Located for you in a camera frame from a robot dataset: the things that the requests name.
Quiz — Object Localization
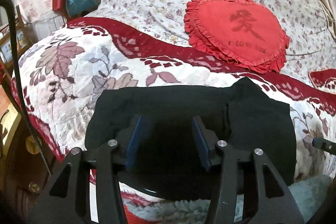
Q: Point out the black pants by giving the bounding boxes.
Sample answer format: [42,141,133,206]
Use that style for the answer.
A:
[85,78,297,201]

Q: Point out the black cable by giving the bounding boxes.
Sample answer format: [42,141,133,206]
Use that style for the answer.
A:
[0,0,53,177]

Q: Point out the red heart ruffled pillow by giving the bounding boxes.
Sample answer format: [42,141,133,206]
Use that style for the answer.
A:
[184,0,290,73]

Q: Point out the red white floral fleece blanket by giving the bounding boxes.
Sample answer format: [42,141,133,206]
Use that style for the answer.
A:
[19,17,335,219]

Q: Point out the wooden bedside cabinet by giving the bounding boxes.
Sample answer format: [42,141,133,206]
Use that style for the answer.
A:
[0,6,57,214]

